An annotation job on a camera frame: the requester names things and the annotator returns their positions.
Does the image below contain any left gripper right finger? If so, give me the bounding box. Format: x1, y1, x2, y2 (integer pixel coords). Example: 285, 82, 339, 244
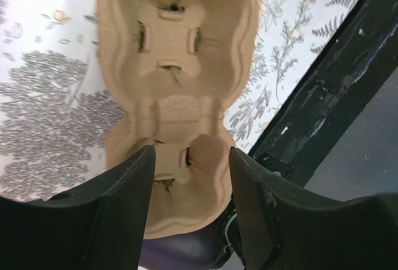
229, 148, 397, 269

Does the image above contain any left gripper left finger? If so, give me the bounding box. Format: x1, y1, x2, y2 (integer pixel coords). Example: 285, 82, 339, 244
1, 146, 155, 269

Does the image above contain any brown cardboard cup carrier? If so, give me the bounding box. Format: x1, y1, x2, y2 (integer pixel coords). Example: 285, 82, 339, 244
96, 0, 259, 240

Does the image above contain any purple eggplant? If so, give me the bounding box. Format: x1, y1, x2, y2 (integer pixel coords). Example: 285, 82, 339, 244
138, 198, 398, 270

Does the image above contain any floral tablecloth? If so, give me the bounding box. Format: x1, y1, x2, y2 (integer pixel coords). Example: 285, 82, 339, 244
1, 0, 359, 201

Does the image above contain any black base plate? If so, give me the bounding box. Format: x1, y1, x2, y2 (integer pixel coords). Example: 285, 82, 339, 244
249, 0, 397, 186

